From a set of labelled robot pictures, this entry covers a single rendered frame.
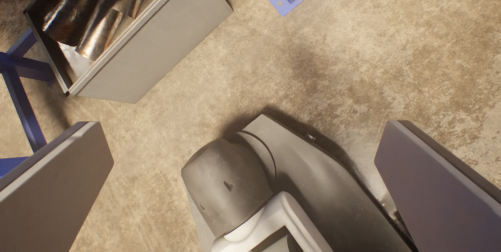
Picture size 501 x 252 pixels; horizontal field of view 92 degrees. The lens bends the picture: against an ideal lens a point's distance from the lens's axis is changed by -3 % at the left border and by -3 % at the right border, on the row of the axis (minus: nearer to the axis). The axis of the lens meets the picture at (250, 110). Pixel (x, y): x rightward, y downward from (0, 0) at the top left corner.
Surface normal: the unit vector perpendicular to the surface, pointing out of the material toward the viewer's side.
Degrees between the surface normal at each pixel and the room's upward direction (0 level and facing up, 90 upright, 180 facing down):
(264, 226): 0
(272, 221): 0
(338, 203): 0
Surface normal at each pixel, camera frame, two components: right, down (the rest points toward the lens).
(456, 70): -0.28, -0.07
